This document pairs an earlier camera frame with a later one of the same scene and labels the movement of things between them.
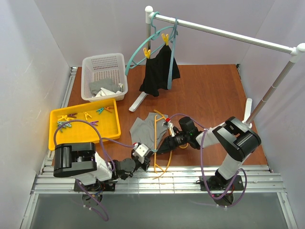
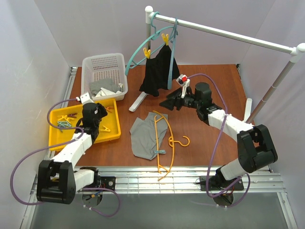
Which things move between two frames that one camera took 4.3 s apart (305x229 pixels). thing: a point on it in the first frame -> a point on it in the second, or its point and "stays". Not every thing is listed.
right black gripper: (172, 141) -> (178, 101)
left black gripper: (146, 165) -> (101, 110)
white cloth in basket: (104, 91) stays
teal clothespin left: (66, 125) stays
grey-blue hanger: (171, 54) stays
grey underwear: (143, 131) stays
